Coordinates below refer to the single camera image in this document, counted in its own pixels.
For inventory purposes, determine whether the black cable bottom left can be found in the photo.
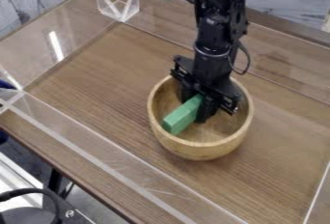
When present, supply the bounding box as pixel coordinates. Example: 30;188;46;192
0;187;62;224

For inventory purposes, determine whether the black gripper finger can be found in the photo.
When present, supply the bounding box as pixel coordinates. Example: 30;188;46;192
197;96;218;123
181;82;201;102

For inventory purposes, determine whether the black table leg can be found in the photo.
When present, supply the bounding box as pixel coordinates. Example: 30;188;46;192
48;169;63;193

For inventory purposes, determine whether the blue object at left edge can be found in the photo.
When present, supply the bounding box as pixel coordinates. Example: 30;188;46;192
0;79;16;89

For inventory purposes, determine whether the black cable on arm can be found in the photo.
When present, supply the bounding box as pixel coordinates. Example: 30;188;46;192
230;41;252;76

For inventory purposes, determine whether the green rectangular block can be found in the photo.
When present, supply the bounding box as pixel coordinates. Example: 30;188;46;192
162;95;202;135

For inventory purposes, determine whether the grey metal base plate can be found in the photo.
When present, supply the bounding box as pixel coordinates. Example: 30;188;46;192
0;199;97;224

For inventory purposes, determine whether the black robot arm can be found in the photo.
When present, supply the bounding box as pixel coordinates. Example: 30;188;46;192
171;0;249;123

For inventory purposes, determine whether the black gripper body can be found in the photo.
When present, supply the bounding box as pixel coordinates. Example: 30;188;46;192
170;45;242;115

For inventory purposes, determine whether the clear acrylic corner bracket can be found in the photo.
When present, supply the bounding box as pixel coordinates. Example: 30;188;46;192
97;0;139;22

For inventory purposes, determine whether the brown wooden bowl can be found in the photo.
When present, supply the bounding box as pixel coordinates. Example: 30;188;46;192
147;75;254;161

